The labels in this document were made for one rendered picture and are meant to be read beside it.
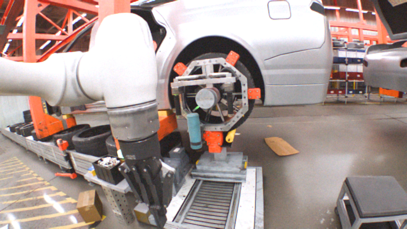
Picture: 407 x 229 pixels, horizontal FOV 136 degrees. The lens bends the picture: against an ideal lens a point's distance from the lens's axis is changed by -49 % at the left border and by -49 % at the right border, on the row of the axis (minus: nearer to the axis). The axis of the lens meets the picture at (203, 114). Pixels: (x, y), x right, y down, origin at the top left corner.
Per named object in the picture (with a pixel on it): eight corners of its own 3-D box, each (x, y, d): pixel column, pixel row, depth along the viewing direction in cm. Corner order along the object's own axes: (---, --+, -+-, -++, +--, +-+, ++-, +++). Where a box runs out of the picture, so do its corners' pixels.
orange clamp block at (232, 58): (234, 67, 115) (240, 56, 112) (233, 66, 108) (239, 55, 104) (225, 62, 116) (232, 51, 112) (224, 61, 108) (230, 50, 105)
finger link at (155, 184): (150, 157, 31) (156, 157, 31) (162, 199, 34) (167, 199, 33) (140, 166, 27) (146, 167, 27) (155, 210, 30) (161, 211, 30)
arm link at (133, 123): (138, 107, 21) (146, 146, 23) (165, 97, 30) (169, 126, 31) (95, 110, 23) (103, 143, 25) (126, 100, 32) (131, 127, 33)
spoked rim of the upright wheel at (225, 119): (257, 84, 136) (210, 53, 141) (258, 86, 114) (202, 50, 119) (225, 127, 154) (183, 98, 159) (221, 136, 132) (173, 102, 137)
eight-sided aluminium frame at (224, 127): (249, 128, 122) (245, 56, 109) (249, 131, 116) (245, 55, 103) (184, 128, 138) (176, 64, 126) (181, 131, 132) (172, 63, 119)
